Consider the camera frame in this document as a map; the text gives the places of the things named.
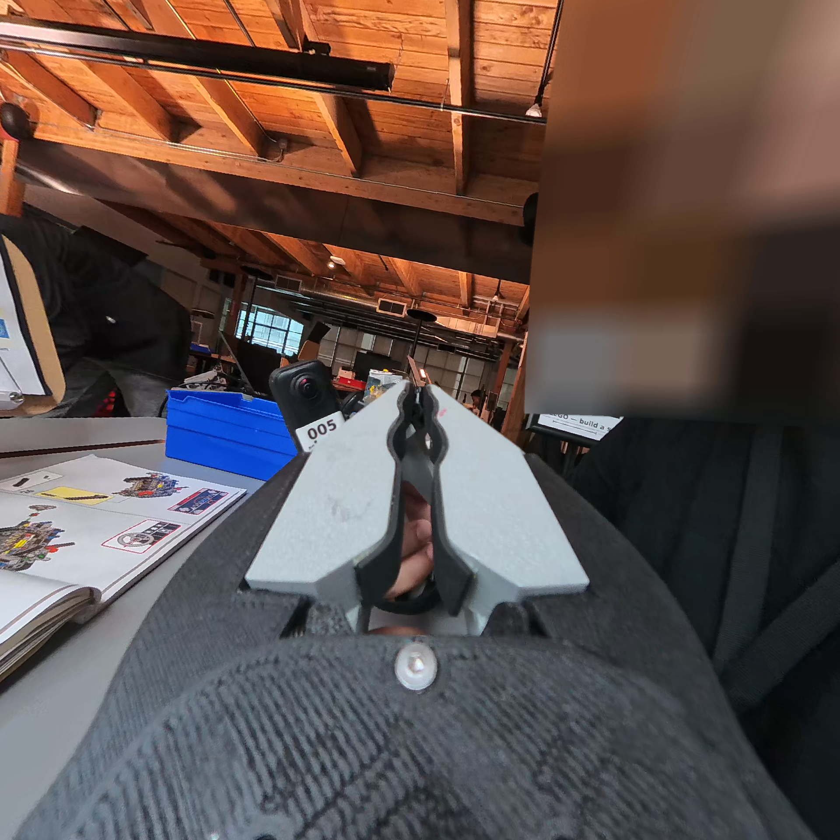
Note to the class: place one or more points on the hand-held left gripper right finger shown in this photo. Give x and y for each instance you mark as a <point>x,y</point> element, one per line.
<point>499,518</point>

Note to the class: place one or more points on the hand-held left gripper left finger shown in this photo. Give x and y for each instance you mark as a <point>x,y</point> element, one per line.
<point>328,512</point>

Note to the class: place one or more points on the open lego instruction booklet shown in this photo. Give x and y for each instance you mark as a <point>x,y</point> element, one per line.
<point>98,538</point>

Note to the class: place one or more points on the person's right hand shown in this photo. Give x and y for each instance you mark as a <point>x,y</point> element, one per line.
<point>415,551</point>

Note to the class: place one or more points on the blue plastic bin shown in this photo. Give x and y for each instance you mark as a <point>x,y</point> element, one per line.
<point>223,430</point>

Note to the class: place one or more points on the white task sign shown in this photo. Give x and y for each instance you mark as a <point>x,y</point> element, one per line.
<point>581,425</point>

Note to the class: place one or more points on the white air vent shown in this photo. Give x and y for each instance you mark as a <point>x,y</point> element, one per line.
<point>394,306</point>

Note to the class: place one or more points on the black pole stand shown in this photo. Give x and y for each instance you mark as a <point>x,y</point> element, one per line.
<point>420,328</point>

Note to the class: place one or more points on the person's black jacket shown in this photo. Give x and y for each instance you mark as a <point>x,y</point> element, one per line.
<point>689,558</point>

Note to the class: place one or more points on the black round speaker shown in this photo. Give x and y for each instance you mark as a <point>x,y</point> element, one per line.
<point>14,119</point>
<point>530,220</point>

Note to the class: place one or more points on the black projector screen housing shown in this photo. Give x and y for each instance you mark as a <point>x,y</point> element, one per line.
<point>229,59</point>

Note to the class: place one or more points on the ceiling track spot lamp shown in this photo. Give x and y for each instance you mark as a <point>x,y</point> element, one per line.
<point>535,110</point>

